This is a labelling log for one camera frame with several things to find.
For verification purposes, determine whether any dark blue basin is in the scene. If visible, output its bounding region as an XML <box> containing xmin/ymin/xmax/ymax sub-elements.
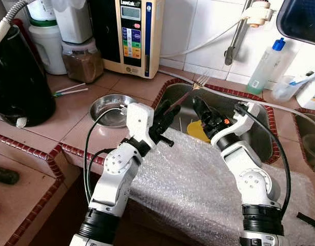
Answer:
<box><xmin>277</xmin><ymin>0</ymin><xmax>315</xmax><ymax>46</ymax></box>

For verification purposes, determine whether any metal wall tap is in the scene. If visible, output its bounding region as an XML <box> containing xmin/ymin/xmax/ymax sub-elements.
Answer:
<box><xmin>224</xmin><ymin>0</ymin><xmax>273</xmax><ymax>66</ymax></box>

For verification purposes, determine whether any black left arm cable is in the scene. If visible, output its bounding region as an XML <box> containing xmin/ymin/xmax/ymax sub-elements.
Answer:
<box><xmin>87</xmin><ymin>148</ymin><xmax>117</xmax><ymax>203</ymax></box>

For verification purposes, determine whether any black electric kettle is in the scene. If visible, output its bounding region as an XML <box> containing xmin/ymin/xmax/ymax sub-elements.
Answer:
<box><xmin>0</xmin><ymin>23</ymin><xmax>56</xmax><ymax>128</ymax></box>

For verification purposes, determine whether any dark green cucumber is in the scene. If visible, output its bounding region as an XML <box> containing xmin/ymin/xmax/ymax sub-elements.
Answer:
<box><xmin>0</xmin><ymin>167</ymin><xmax>19</xmax><ymax>185</ymax></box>

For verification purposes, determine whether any blue white toothbrush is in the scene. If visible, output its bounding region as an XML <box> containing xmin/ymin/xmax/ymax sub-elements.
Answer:
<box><xmin>288</xmin><ymin>71</ymin><xmax>315</xmax><ymax>87</ymax></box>

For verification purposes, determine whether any clear bubble wrap sheet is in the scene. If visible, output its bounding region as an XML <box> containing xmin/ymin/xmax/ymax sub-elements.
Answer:
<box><xmin>129</xmin><ymin>128</ymin><xmax>315</xmax><ymax>246</ymax></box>

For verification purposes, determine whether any clear plastic cup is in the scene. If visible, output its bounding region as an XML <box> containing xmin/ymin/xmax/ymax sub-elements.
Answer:
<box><xmin>272</xmin><ymin>74</ymin><xmax>302</xmax><ymax>101</ymax></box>

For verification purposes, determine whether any black tape strip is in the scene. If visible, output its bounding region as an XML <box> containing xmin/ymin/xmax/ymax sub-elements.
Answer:
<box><xmin>296</xmin><ymin>211</ymin><xmax>315</xmax><ymax>231</ymax></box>

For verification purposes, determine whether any grey hose white nozzle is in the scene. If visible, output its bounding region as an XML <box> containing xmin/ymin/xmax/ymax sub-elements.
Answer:
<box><xmin>0</xmin><ymin>0</ymin><xmax>32</xmax><ymax>44</ymax></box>

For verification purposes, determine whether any white stick green tip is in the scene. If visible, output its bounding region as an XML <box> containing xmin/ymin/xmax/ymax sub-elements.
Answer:
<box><xmin>55</xmin><ymin>82</ymin><xmax>86</xmax><ymax>94</ymax></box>
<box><xmin>52</xmin><ymin>88</ymin><xmax>89</xmax><ymax>98</ymax></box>

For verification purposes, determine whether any white detergent bottle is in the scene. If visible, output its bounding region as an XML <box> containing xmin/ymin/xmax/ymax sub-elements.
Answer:
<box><xmin>296</xmin><ymin>72</ymin><xmax>315</xmax><ymax>111</ymax></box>

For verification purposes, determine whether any yellow plastic cup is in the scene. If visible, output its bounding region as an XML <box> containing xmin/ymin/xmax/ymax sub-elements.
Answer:
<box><xmin>187</xmin><ymin>119</ymin><xmax>212</xmax><ymax>143</ymax></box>

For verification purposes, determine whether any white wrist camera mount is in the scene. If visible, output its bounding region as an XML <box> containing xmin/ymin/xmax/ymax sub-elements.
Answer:
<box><xmin>126</xmin><ymin>102</ymin><xmax>155</xmax><ymax>149</ymax></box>
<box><xmin>211</xmin><ymin>101</ymin><xmax>261</xmax><ymax>150</ymax></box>

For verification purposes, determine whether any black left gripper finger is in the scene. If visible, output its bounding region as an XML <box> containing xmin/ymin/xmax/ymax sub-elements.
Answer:
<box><xmin>165</xmin><ymin>104</ymin><xmax>182</xmax><ymax>129</ymax></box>
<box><xmin>154</xmin><ymin>100</ymin><xmax>172</xmax><ymax>124</ymax></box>

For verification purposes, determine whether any long white hose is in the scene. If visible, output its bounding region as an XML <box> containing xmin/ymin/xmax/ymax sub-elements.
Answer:
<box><xmin>159</xmin><ymin>69</ymin><xmax>315</xmax><ymax>117</ymax></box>

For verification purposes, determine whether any white plastic container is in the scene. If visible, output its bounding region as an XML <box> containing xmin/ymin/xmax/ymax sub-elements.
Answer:
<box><xmin>51</xmin><ymin>0</ymin><xmax>94</xmax><ymax>44</ymax></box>

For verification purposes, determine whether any black cable with silver plug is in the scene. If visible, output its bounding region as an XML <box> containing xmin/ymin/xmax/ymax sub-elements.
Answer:
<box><xmin>84</xmin><ymin>105</ymin><xmax>129</xmax><ymax>203</ymax></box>

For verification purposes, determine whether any jar of brown powder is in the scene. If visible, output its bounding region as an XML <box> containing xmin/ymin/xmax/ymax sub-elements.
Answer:
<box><xmin>62</xmin><ymin>37</ymin><xmax>104</xmax><ymax>84</ymax></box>

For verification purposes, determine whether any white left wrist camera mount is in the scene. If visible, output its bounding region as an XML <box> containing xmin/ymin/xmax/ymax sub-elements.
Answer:
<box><xmin>126</xmin><ymin>102</ymin><xmax>155</xmax><ymax>149</ymax></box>

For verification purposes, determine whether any white jug green band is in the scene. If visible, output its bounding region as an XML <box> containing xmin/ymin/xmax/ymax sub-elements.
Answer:
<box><xmin>27</xmin><ymin>0</ymin><xmax>68</xmax><ymax>76</ymax></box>

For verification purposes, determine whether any clear bottle blue cap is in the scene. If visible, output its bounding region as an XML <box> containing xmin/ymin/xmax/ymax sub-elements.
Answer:
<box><xmin>246</xmin><ymin>37</ymin><xmax>286</xmax><ymax>95</ymax></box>

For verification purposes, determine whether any steel sink basin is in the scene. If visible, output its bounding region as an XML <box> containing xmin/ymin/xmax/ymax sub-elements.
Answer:
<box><xmin>293</xmin><ymin>113</ymin><xmax>315</xmax><ymax>177</ymax></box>
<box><xmin>153</xmin><ymin>78</ymin><xmax>277</xmax><ymax>165</ymax></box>

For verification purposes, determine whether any thin white tube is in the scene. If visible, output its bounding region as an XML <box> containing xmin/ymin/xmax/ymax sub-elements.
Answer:
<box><xmin>160</xmin><ymin>15</ymin><xmax>250</xmax><ymax>58</ymax></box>

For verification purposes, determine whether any beige water ionizer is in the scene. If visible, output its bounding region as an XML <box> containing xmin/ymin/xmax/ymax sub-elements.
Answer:
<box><xmin>88</xmin><ymin>0</ymin><xmax>165</xmax><ymax>79</ymax></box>

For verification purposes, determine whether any metal fork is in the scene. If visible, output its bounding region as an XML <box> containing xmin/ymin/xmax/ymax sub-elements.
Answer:
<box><xmin>168</xmin><ymin>72</ymin><xmax>213</xmax><ymax>108</ymax></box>

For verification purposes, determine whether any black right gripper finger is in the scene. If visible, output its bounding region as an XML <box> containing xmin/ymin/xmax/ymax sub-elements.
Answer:
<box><xmin>192</xmin><ymin>96</ymin><xmax>213</xmax><ymax>124</ymax></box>

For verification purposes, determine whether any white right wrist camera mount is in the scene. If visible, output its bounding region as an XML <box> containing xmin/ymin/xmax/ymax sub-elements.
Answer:
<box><xmin>211</xmin><ymin>101</ymin><xmax>261</xmax><ymax>150</ymax></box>

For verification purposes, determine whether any dark red bottle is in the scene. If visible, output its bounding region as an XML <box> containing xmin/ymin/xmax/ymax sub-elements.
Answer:
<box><xmin>15</xmin><ymin>18</ymin><xmax>35</xmax><ymax>57</ymax></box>

